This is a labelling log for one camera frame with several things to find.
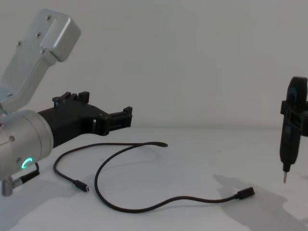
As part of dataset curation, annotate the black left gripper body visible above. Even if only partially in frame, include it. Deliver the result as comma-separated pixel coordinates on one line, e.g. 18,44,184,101
38,100,108,150

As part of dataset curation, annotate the black electric screwdriver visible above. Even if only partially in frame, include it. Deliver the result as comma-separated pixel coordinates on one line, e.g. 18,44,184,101
281,76,308,184

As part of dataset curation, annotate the white table cloth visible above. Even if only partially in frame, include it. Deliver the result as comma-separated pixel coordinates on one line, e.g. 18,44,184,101
0,125,308,231

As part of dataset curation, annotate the black cable with two plugs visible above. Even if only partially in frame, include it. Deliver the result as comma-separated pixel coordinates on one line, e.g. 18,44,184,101
53,142,256,213

